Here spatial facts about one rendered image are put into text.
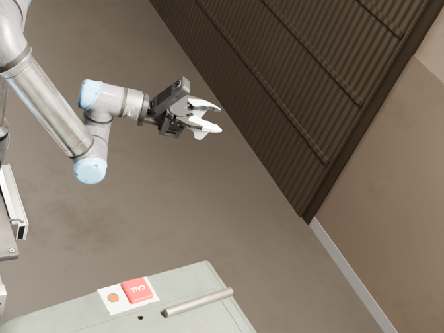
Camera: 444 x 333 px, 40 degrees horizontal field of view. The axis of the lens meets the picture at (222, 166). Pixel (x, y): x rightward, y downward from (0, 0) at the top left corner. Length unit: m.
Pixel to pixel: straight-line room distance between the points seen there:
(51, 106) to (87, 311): 0.47
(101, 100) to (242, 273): 2.11
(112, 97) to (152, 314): 0.53
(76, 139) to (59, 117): 0.07
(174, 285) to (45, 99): 0.56
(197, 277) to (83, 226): 1.82
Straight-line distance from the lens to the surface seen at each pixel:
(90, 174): 1.46
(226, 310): 1.57
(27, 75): 1.34
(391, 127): 3.43
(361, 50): 3.54
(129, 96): 1.51
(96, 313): 1.46
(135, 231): 3.42
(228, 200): 3.84
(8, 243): 1.68
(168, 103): 1.50
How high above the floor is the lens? 2.43
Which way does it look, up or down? 37 degrees down
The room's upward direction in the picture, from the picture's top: 24 degrees clockwise
